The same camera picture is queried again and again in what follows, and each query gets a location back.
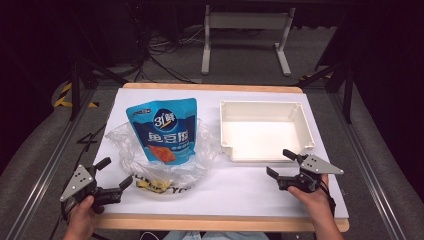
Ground person's light blue pants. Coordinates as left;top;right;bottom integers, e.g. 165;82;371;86
162;230;271;240

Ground white metal stand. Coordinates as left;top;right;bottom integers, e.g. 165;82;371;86
200;4;297;77

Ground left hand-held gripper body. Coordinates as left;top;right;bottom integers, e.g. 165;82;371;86
59;164;123;215

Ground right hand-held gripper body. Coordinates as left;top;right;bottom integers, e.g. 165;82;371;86
276;153;345;194

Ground bundle of black cables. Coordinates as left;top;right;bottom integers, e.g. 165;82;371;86
128;3;204;84

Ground black tripod stand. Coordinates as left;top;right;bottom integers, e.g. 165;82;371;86
64;3;129;122
296;6;355;125

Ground white plastic box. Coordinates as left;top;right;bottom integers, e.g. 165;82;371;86
218;100;316;164

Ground clear plastic bag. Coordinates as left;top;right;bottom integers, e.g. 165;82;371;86
104;117;222;201

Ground blue snack pouch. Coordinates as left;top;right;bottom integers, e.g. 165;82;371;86
125;97;198;166

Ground black and yellow floor tape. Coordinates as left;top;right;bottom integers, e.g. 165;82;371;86
53;82;100;109

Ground person's left hand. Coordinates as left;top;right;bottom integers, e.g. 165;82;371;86
62;195;99;240

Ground white paper sheet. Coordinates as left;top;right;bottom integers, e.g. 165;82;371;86
91;87;350;220

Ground person's right hand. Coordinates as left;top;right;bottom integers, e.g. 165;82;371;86
287;174;335;225

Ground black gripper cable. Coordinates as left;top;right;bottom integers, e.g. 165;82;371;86
319;175;337;219
49;201;71;240

